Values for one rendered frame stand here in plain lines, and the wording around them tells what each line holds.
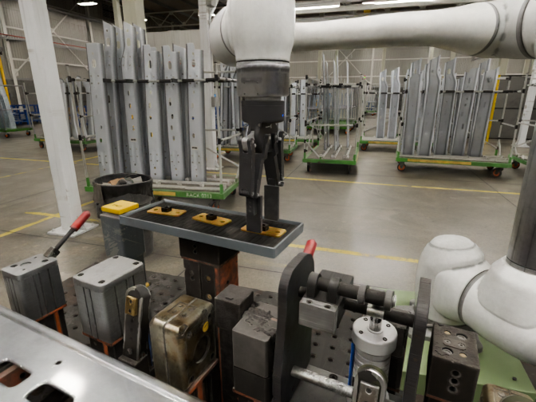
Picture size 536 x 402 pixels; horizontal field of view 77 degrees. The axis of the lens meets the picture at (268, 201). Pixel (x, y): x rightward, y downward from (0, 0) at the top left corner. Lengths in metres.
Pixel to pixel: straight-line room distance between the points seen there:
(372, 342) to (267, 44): 0.45
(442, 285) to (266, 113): 0.65
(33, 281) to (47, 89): 3.20
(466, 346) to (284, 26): 0.50
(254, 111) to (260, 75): 0.06
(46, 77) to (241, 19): 3.48
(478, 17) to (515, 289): 0.55
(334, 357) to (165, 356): 0.59
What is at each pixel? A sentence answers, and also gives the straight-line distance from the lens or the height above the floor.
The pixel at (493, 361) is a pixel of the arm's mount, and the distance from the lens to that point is 1.09.
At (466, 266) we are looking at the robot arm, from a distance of 0.99.
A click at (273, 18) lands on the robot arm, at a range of 0.57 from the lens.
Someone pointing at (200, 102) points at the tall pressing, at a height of 1.33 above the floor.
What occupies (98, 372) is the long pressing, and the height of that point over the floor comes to 1.00.
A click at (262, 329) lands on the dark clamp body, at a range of 0.54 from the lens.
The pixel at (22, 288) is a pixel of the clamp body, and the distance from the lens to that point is 0.89.
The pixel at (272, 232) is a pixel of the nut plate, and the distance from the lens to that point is 0.64.
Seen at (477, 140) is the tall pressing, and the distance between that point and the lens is 7.59.
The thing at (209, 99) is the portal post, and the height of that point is 1.35.
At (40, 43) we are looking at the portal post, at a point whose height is 1.87.
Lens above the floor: 1.41
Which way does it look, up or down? 17 degrees down
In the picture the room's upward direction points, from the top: straight up
